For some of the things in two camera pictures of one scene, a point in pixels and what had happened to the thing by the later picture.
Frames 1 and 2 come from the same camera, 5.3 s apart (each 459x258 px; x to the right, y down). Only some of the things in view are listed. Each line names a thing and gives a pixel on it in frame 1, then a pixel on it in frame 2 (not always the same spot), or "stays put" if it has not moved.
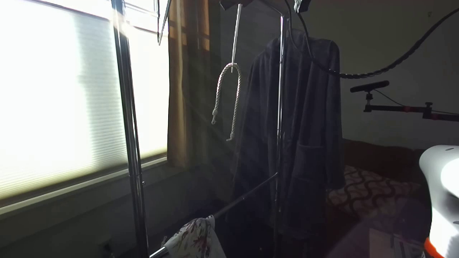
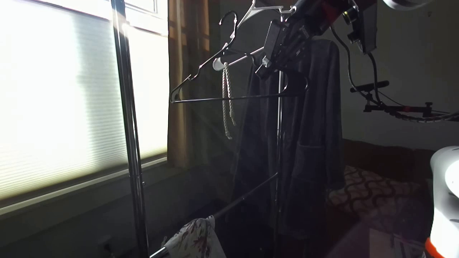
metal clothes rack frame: (122, 37) stays put
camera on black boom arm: (425, 110) stays put
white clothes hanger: (233, 64) -> (224, 65)
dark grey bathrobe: (290, 177) stays put
